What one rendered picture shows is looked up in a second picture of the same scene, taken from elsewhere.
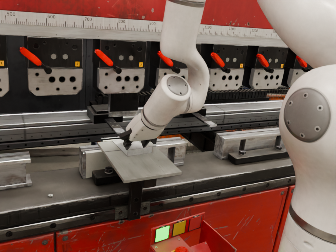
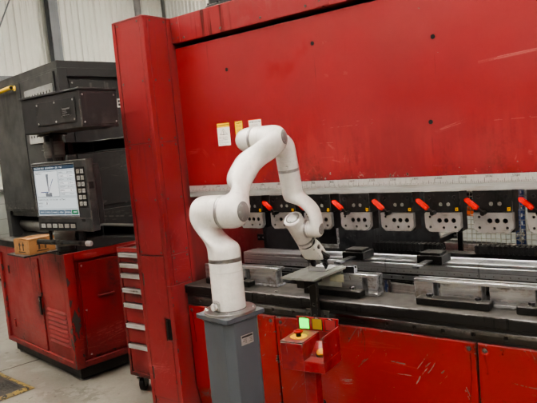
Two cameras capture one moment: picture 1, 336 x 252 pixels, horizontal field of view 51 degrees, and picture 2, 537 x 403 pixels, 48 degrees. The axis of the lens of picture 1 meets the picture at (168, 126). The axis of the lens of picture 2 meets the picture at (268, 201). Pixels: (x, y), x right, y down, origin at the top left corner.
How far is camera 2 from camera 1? 2.30 m
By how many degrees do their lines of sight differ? 66
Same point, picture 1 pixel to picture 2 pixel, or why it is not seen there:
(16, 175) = (271, 278)
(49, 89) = (280, 225)
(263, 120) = not seen: outside the picture
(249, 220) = (430, 367)
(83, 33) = not seen: hidden behind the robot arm
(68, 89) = not seen: hidden behind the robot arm
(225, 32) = (387, 182)
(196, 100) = (308, 228)
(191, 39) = (288, 190)
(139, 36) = (324, 190)
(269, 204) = (453, 357)
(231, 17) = (389, 170)
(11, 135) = (301, 261)
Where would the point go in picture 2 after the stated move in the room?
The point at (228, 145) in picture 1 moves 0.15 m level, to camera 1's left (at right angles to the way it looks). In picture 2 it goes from (419, 286) to (398, 280)
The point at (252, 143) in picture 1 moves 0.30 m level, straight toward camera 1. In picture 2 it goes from (449, 289) to (379, 299)
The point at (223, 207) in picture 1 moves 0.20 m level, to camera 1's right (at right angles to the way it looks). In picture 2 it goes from (395, 340) to (425, 353)
